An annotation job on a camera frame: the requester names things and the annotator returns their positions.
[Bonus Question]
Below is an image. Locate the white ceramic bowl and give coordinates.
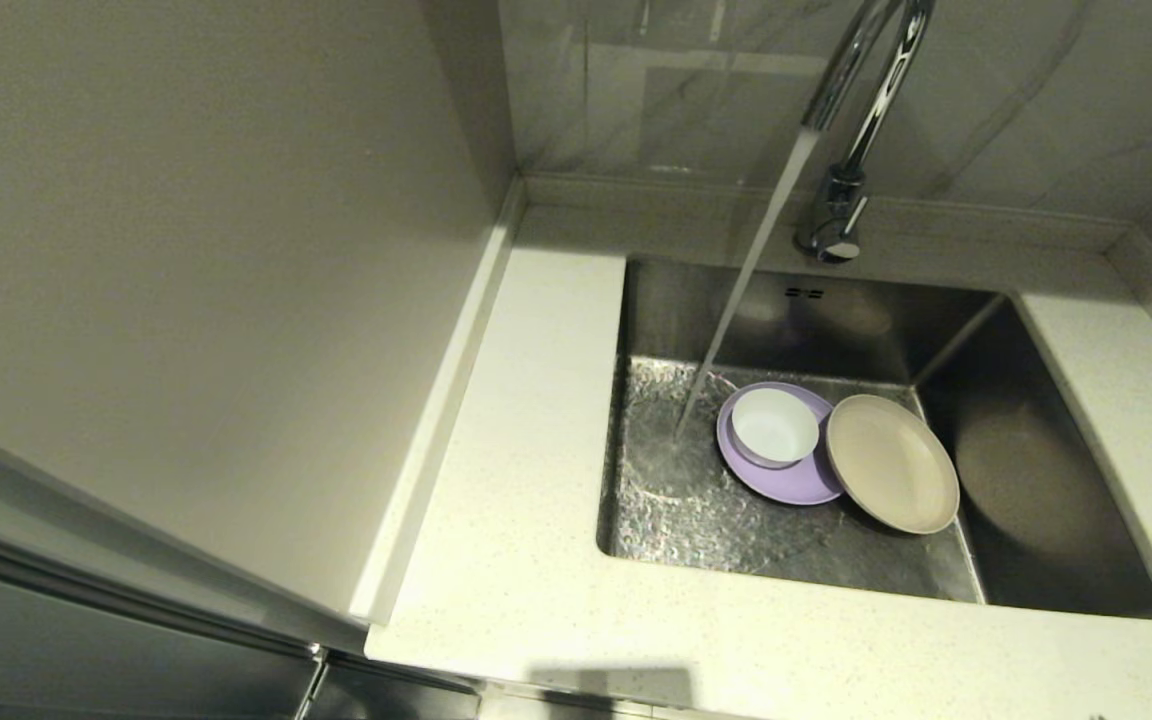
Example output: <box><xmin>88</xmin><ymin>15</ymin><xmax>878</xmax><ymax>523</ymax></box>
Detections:
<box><xmin>730</xmin><ymin>386</ymin><xmax>822</xmax><ymax>470</ymax></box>

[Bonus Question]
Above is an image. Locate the purple round plate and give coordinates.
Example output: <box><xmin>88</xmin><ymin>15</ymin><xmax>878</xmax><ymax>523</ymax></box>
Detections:
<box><xmin>716</xmin><ymin>381</ymin><xmax>847</xmax><ymax>507</ymax></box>

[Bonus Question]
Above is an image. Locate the cream round plate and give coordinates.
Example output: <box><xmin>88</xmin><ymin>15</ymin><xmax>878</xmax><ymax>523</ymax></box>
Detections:
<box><xmin>825</xmin><ymin>393</ymin><xmax>962</xmax><ymax>536</ymax></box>

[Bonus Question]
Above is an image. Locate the stainless steel sink basin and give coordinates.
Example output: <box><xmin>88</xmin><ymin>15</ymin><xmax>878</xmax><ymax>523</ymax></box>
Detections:
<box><xmin>596</xmin><ymin>252</ymin><xmax>1152</xmax><ymax>623</ymax></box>

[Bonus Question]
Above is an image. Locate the running water stream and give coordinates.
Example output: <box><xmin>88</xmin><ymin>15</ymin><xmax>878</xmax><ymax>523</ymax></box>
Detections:
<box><xmin>671</xmin><ymin>128</ymin><xmax>822</xmax><ymax>446</ymax></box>

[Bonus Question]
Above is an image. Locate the chrome gooseneck faucet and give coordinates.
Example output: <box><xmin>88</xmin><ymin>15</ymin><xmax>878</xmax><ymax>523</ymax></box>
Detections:
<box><xmin>794</xmin><ymin>0</ymin><xmax>937</xmax><ymax>266</ymax></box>

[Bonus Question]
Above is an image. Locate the tall grey cabinet panel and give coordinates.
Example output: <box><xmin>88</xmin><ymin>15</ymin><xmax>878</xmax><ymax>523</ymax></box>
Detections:
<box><xmin>0</xmin><ymin>0</ymin><xmax>517</xmax><ymax>631</ymax></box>

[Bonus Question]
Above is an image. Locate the glossy dark cabinet panel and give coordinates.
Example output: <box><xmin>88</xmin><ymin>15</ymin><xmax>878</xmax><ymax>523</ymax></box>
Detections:
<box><xmin>0</xmin><ymin>520</ymin><xmax>482</xmax><ymax>720</ymax></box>

